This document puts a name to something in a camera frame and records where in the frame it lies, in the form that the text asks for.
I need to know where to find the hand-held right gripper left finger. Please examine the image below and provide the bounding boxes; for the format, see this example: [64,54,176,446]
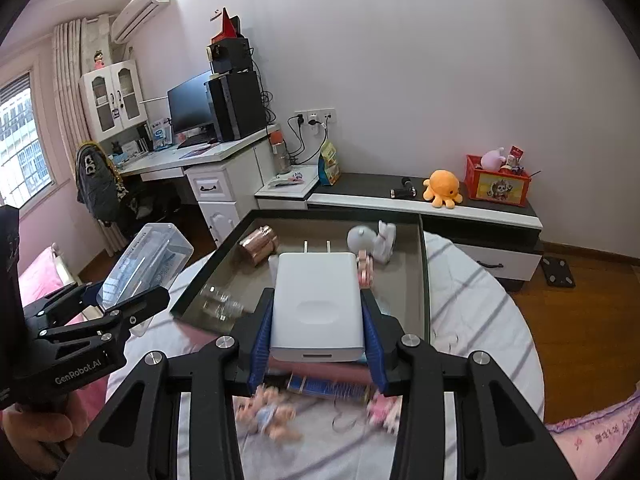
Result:
[70,287,277,480]

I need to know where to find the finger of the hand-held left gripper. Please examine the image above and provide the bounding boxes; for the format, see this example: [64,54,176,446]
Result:
[36,285,172,357]
[22,281,109,332]

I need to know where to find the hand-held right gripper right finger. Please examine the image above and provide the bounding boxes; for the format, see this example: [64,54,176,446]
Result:
[359,289,577,480]

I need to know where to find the clear plastic case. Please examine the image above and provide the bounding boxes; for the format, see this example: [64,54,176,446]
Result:
[97,222,195,337]

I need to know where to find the clear glass bottle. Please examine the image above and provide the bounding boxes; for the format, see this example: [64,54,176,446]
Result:
[199,284,247,320]

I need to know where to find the large white charger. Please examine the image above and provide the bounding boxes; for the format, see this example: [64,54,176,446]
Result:
[268,240,369,364]

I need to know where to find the pink block toy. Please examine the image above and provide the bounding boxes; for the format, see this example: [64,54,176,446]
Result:
[355,253,376,289]

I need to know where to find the rose gold metal jar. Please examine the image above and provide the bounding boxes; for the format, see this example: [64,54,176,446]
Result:
[238,225,279,266]

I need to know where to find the pink and black storage box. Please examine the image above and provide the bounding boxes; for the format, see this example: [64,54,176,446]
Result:
[170,208,432,382]

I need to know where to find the person's left hand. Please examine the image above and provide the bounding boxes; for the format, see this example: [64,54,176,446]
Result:
[0,390,103,480]

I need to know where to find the pink and white block figure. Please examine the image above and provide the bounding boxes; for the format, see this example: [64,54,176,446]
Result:
[366,391,402,434]

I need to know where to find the pink doll figure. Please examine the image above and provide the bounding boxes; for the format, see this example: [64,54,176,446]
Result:
[234,384,303,442]

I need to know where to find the dark printed jacket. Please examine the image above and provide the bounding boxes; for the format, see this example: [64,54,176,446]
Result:
[75,140,132,223]

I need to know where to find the white drawer unit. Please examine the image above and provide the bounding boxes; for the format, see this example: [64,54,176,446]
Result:
[184,140,277,249]

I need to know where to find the white side table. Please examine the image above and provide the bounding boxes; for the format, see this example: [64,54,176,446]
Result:
[254,164,321,211]

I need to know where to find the black and white low cabinet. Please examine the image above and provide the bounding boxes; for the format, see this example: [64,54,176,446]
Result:
[305,172,544,292]

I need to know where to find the small black device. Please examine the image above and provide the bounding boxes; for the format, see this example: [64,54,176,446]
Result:
[390,177,419,199]

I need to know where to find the window with grille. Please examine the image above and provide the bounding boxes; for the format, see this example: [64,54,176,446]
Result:
[0,72,54,207]

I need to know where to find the orange octopus plush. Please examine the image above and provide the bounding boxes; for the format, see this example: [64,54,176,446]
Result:
[422,169,464,209]

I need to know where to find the blue and white box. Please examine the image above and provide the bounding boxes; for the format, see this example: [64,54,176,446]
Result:
[148,117,173,151]

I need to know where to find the yellow and blue snack bag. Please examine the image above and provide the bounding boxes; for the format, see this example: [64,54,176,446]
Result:
[317,140,342,187]

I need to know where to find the bottle with orange cap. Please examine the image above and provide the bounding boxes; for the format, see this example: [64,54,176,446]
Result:
[269,132,292,175]

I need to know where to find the black bathroom scale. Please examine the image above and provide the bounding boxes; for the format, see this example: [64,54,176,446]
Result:
[539,255,576,289]

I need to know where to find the red printed crate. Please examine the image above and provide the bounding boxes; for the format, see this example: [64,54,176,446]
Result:
[463,153,532,208]

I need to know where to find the white glass-door cabinet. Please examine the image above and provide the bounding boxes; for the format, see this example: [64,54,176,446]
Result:
[78,58,149,144]

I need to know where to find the black computer monitor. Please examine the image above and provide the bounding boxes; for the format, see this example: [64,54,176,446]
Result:
[166,70,219,137]

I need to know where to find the pink plush toy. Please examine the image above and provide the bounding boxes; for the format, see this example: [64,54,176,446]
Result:
[480,147,507,171]

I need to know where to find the black computer tower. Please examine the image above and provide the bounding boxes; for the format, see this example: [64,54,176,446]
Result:
[204,70,269,144]

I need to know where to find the pink quilt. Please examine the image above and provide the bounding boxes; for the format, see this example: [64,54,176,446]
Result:
[544,389,640,480]

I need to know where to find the black speaker box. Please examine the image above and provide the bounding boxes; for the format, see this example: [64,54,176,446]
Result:
[205,37,254,75]

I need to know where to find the red paper bag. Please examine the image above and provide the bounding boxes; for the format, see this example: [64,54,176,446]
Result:
[209,7,241,44]

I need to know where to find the white air conditioner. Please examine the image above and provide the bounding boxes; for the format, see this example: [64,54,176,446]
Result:
[110,0,171,44]

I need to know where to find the white wall socket strip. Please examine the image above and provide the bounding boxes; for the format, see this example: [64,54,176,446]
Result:
[293,107,337,129]

